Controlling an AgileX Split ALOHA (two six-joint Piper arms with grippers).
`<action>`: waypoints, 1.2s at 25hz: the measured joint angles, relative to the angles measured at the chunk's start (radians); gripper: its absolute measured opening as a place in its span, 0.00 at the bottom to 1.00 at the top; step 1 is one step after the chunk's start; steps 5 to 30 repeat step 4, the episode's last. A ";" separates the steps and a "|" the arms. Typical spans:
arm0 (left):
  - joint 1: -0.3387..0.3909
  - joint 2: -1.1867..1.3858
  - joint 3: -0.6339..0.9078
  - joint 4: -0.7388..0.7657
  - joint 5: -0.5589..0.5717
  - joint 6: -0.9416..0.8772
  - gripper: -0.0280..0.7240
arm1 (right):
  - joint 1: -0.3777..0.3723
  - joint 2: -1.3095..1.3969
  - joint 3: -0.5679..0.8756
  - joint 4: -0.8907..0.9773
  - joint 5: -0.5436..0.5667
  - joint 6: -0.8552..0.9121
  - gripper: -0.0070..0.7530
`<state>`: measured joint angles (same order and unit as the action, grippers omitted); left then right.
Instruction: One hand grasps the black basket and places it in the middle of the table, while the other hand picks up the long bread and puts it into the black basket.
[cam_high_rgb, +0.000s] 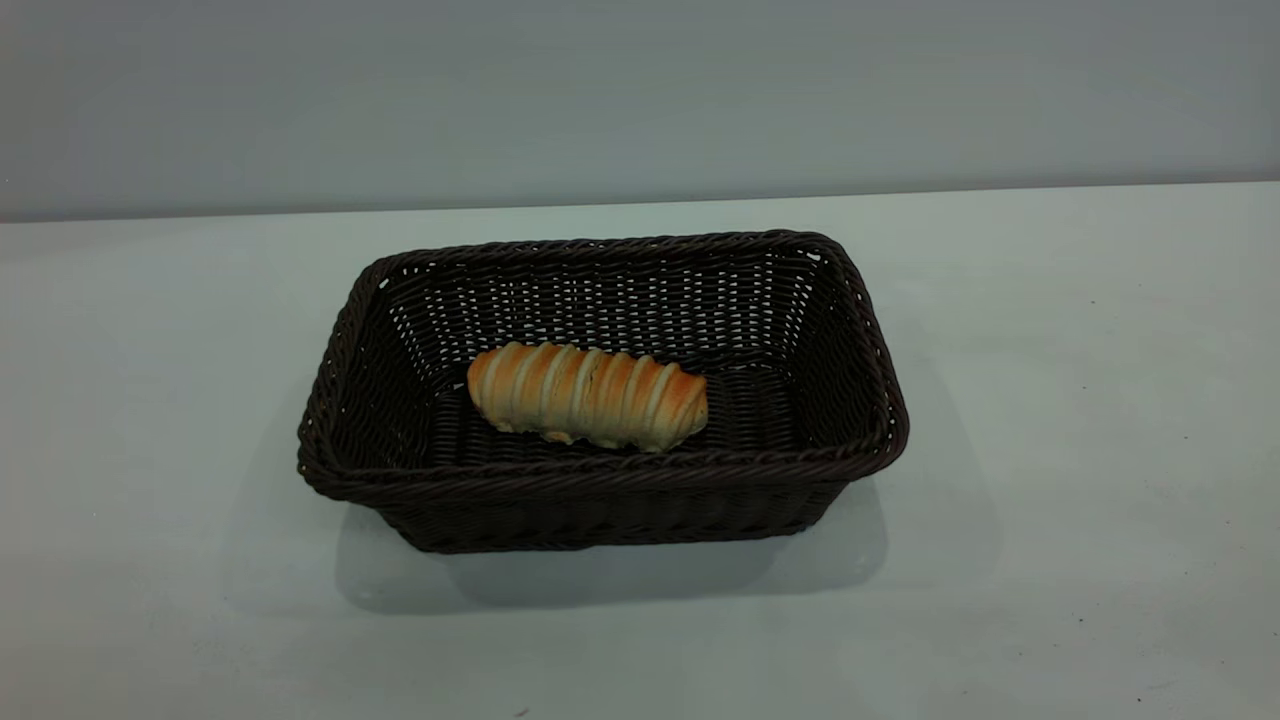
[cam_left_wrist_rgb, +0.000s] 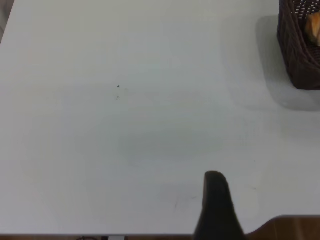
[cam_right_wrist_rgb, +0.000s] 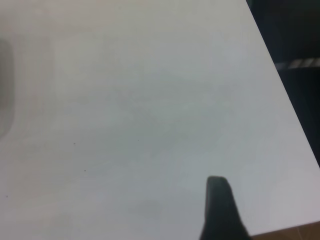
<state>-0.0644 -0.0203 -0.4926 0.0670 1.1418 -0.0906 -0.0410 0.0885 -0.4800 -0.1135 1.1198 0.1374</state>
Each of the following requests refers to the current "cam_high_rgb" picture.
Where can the striped orange bread roll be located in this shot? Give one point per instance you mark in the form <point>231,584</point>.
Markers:
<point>590,395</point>

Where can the dark brown wicker basket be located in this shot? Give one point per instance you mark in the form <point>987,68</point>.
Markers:
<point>620,500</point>

